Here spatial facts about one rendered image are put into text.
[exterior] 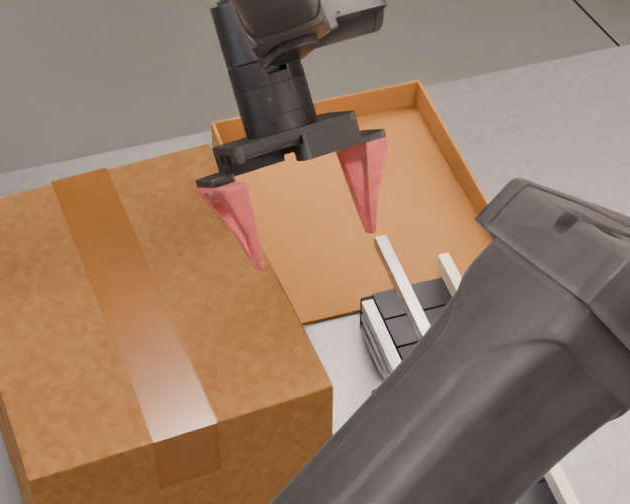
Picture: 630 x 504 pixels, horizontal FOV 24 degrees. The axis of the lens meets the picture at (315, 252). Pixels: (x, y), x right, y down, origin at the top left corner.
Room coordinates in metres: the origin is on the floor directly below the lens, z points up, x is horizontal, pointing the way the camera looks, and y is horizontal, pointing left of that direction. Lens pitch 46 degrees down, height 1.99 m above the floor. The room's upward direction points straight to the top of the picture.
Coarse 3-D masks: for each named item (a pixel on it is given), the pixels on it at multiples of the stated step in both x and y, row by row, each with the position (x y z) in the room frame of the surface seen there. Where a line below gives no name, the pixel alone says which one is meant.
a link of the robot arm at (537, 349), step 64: (512, 192) 0.38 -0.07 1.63; (512, 256) 0.35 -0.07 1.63; (576, 256) 0.33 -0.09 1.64; (448, 320) 0.34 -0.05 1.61; (512, 320) 0.32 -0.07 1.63; (576, 320) 0.31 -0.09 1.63; (384, 384) 0.32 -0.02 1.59; (448, 384) 0.31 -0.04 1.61; (512, 384) 0.30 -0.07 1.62; (576, 384) 0.31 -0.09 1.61; (384, 448) 0.29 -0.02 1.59; (448, 448) 0.29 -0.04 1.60; (512, 448) 0.29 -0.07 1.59
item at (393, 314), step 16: (416, 288) 1.02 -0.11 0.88; (432, 288) 1.02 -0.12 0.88; (384, 304) 0.99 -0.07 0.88; (400, 304) 0.99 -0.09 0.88; (432, 304) 0.99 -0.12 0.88; (384, 320) 0.97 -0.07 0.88; (400, 320) 0.97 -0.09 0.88; (432, 320) 0.97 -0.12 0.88; (400, 336) 0.95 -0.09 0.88; (416, 336) 0.95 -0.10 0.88; (400, 352) 0.93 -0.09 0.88; (544, 480) 0.78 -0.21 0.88; (528, 496) 0.76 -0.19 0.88; (544, 496) 0.76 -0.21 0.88
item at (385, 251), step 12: (384, 240) 1.00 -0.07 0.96; (384, 252) 0.99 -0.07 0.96; (384, 264) 0.98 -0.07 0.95; (396, 264) 0.97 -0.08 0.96; (396, 276) 0.96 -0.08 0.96; (396, 288) 0.95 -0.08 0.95; (408, 288) 0.94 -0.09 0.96; (408, 300) 0.92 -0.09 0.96; (408, 312) 0.92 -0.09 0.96; (420, 312) 0.91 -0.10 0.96; (420, 324) 0.89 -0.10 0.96; (420, 336) 0.88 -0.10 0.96
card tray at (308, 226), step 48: (336, 96) 1.33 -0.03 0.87; (384, 96) 1.35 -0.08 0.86; (432, 144) 1.29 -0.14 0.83; (288, 192) 1.21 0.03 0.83; (336, 192) 1.21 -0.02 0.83; (384, 192) 1.21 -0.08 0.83; (432, 192) 1.21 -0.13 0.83; (480, 192) 1.17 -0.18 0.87; (288, 240) 1.13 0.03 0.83; (336, 240) 1.13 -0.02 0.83; (432, 240) 1.13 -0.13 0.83; (480, 240) 1.13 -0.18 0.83; (288, 288) 1.06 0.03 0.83; (336, 288) 1.06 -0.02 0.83; (384, 288) 1.06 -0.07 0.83
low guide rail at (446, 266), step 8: (440, 256) 1.03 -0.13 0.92; (448, 256) 1.03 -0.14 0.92; (440, 264) 1.02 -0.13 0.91; (448, 264) 1.02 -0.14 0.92; (440, 272) 1.02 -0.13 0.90; (448, 272) 1.01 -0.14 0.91; (456, 272) 1.01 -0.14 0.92; (448, 280) 1.00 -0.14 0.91; (456, 280) 0.99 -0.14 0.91; (448, 288) 1.00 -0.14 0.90; (456, 288) 0.98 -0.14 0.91; (552, 472) 0.76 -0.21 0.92; (560, 472) 0.76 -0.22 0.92; (552, 480) 0.75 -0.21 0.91; (560, 480) 0.75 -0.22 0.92; (552, 488) 0.75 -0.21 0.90; (560, 488) 0.74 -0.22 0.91; (568, 488) 0.74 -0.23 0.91; (560, 496) 0.74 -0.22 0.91; (568, 496) 0.73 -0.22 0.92
